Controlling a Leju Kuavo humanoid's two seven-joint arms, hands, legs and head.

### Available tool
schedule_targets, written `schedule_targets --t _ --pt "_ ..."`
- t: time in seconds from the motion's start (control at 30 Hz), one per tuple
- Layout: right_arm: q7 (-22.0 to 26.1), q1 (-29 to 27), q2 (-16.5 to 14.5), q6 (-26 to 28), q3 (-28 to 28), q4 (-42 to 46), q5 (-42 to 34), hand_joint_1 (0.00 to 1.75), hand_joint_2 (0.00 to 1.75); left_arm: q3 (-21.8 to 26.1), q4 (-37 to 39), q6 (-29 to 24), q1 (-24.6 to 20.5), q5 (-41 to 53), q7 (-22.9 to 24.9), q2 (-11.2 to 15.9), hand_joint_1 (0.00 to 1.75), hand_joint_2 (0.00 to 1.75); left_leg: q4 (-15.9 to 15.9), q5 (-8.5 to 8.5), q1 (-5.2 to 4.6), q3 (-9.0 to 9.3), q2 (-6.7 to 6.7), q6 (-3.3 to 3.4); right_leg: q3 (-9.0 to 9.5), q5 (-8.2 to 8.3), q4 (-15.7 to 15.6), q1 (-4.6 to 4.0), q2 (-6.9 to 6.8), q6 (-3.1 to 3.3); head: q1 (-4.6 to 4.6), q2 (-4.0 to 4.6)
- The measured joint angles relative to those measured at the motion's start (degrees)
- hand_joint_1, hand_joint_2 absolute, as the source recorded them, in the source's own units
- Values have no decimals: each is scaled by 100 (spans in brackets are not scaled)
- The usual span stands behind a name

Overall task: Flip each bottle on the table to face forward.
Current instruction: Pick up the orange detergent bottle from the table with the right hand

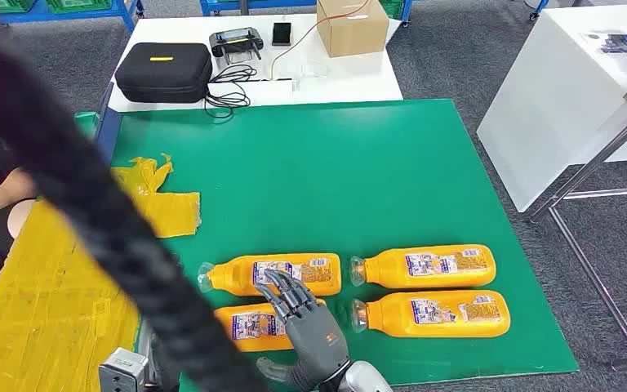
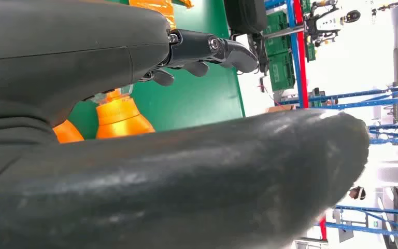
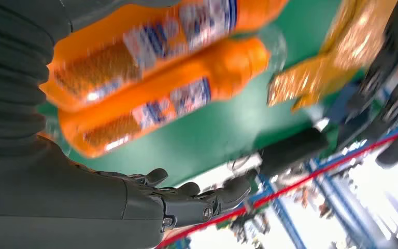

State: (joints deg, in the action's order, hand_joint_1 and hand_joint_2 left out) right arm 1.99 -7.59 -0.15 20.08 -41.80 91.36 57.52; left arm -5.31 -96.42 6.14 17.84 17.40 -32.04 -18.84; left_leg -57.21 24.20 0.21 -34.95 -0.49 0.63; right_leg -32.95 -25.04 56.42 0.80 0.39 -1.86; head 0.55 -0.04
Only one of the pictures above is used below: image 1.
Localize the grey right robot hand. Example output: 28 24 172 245
254 269 351 392

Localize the orange detergent bottle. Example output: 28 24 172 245
213 299 327 354
349 244 497 289
350 290 511 340
197 252 343 297

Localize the green table mat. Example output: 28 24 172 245
109 99 580 392

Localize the yellow plastic bag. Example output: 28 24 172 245
110 154 202 239

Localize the white table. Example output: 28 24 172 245
106 13 404 113

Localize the yellow taped cardboard surface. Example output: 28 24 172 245
0 197 141 392

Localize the dark blue panel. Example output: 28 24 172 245
95 81 122 163

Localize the black zip carrying case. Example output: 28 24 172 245
114 42 213 105

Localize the black smartphone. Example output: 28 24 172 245
271 21 293 47

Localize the black remote controller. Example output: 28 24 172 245
208 27 265 66

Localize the brown cardboard box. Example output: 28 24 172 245
316 0 390 59

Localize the green side mat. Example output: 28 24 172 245
73 110 100 142

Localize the white cabinet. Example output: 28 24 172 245
475 2 627 214

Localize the blue wheeled rack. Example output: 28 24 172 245
398 0 549 29
199 0 319 17
0 0 146 34

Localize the green plastic crate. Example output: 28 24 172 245
45 0 113 15
380 0 406 20
0 0 38 15

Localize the printed paper sheet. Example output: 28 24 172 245
580 31 627 77

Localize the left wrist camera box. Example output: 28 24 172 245
98 347 149 392

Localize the thick black braided cable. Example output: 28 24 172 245
0 0 271 392

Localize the thin black cable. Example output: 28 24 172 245
203 64 293 119

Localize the red wire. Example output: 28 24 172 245
269 0 371 79

